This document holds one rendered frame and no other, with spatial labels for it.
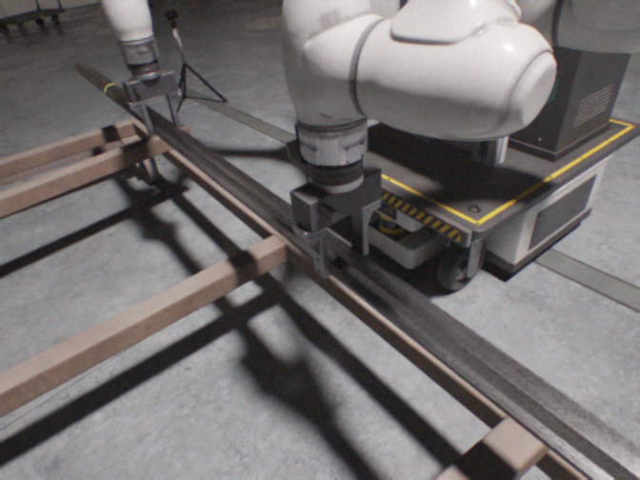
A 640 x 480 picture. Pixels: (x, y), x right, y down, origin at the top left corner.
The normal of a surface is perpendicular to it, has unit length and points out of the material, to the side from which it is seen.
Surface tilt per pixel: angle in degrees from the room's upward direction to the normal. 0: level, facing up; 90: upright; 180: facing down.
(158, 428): 0
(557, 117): 90
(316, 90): 95
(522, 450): 0
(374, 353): 0
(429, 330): 75
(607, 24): 122
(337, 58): 71
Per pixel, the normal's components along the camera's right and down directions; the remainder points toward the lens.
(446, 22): -0.48, -0.15
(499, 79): -0.29, 0.26
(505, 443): -0.08, -0.79
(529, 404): -0.79, 0.20
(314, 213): 0.61, 0.44
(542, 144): -0.80, 0.42
